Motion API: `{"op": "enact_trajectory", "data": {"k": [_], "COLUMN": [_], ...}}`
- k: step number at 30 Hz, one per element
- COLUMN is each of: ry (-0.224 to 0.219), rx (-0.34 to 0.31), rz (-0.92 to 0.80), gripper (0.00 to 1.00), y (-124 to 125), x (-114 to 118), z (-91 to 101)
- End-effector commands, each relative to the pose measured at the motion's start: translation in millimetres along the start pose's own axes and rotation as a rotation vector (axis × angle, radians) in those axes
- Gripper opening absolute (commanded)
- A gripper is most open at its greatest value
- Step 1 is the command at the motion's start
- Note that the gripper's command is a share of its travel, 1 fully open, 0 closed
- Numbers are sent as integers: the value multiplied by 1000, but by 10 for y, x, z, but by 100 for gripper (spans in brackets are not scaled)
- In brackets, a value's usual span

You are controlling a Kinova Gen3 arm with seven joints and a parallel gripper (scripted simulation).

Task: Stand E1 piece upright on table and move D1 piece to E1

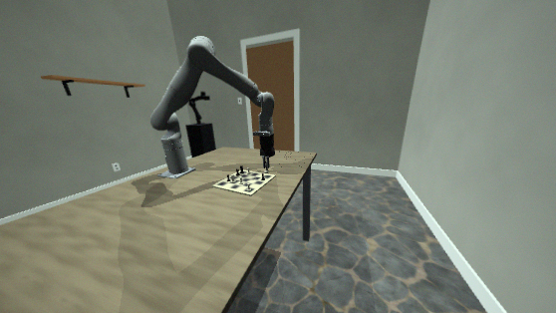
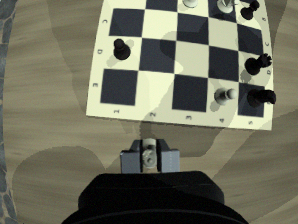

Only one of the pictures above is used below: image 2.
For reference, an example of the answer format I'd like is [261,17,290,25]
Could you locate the cream and dark grey chessboard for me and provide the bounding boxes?
[86,0,273,130]

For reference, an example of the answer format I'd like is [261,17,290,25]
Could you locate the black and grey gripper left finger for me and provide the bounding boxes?
[120,139,143,174]

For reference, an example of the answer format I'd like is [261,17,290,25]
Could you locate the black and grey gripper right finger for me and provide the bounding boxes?
[156,139,180,173]

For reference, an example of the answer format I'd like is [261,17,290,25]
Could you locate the white pawn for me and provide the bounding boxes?
[183,0,198,8]
[214,88,237,105]

